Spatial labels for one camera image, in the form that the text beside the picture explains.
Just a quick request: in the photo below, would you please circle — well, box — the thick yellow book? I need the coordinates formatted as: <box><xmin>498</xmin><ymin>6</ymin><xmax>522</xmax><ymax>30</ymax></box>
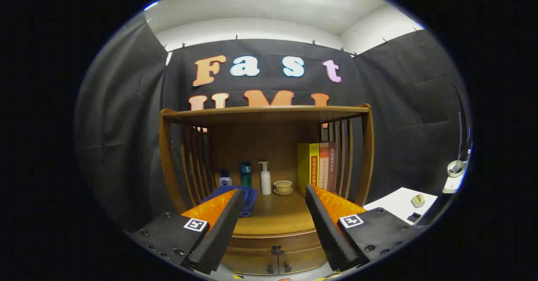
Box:
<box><xmin>298</xmin><ymin>143</ymin><xmax>320</xmax><ymax>197</ymax></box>

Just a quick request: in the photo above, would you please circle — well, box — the white pump bottle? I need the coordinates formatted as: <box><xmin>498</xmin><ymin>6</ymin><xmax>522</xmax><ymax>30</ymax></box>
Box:
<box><xmin>258</xmin><ymin>161</ymin><xmax>272</xmax><ymax>195</ymax></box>

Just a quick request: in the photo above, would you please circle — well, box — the beige lidded tea bowl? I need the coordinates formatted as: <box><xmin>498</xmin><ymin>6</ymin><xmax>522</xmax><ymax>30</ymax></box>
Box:
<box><xmin>273</xmin><ymin>180</ymin><xmax>294</xmax><ymax>196</ymax></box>

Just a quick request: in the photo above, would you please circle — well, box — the wooden countertop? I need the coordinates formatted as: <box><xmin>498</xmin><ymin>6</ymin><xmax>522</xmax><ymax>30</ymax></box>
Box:
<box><xmin>202</xmin><ymin>188</ymin><xmax>337</xmax><ymax>236</ymax></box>

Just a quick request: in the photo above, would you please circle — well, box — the brown book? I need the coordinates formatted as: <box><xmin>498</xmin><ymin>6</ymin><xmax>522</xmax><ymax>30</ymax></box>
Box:
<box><xmin>328</xmin><ymin>141</ymin><xmax>338</xmax><ymax>193</ymax></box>

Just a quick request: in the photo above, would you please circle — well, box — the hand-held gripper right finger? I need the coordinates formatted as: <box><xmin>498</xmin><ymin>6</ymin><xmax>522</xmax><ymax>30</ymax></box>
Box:
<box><xmin>305</xmin><ymin>184</ymin><xmax>425</xmax><ymax>272</ymax></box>

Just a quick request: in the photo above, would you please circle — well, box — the white desk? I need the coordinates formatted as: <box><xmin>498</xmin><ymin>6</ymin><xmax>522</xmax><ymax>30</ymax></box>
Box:
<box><xmin>443</xmin><ymin>146</ymin><xmax>473</xmax><ymax>194</ymax></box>

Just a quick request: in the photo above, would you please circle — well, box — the white side cabinet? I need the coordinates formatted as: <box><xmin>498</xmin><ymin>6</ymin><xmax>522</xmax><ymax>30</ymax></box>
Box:
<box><xmin>364</xmin><ymin>187</ymin><xmax>438</xmax><ymax>225</ymax></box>

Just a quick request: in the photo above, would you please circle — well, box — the teal bottle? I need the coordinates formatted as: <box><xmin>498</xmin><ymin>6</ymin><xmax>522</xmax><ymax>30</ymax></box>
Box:
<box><xmin>240</xmin><ymin>162</ymin><xmax>253</xmax><ymax>188</ymax></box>

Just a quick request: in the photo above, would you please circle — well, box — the white bowl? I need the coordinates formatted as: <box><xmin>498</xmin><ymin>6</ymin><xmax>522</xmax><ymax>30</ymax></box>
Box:
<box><xmin>447</xmin><ymin>160</ymin><xmax>466</xmax><ymax>177</ymax></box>

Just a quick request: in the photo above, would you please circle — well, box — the cream and orange book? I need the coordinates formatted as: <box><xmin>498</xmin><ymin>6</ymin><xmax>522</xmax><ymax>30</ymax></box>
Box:
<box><xmin>319</xmin><ymin>142</ymin><xmax>329</xmax><ymax>191</ymax></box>

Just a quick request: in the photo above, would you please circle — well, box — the folded blue towel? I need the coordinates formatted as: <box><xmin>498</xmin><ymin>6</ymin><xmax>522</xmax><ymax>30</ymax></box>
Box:
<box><xmin>201</xmin><ymin>185</ymin><xmax>258</xmax><ymax>217</ymax></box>

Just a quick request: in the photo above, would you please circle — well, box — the wooden cabinet with slatted sides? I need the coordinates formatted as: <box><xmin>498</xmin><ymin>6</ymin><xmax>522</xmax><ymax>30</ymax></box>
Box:
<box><xmin>159</xmin><ymin>103</ymin><xmax>374</xmax><ymax>275</ymax></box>

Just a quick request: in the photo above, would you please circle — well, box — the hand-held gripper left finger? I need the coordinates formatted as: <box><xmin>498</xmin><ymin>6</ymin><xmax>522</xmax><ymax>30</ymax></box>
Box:
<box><xmin>128</xmin><ymin>188</ymin><xmax>244</xmax><ymax>275</ymax></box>

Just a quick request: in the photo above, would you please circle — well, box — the wooden drawer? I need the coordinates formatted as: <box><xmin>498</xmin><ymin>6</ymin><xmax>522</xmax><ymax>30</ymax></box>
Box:
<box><xmin>227</xmin><ymin>230</ymin><xmax>324</xmax><ymax>253</ymax></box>

